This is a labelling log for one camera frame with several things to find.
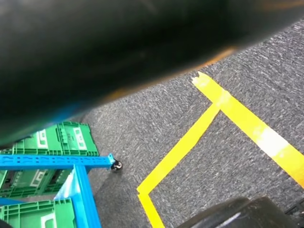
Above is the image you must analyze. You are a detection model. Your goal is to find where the blue metal shelf rack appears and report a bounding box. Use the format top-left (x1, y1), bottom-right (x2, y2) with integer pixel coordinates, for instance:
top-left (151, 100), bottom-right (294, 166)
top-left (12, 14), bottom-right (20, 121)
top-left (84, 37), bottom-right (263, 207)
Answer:
top-left (0, 153), bottom-right (123, 228)

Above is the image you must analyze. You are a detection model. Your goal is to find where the green folded plastic crate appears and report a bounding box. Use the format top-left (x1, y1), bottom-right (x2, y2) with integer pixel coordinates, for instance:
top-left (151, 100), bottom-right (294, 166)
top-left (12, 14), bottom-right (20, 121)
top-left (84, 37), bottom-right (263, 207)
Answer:
top-left (0, 198), bottom-right (77, 228)
top-left (57, 121), bottom-right (100, 157)
top-left (0, 169), bottom-right (72, 198)

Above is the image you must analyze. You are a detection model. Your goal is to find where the yellow floor tape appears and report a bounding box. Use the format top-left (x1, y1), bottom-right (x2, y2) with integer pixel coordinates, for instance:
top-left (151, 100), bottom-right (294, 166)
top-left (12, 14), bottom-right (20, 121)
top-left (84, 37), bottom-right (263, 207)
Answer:
top-left (137, 71), bottom-right (304, 228)

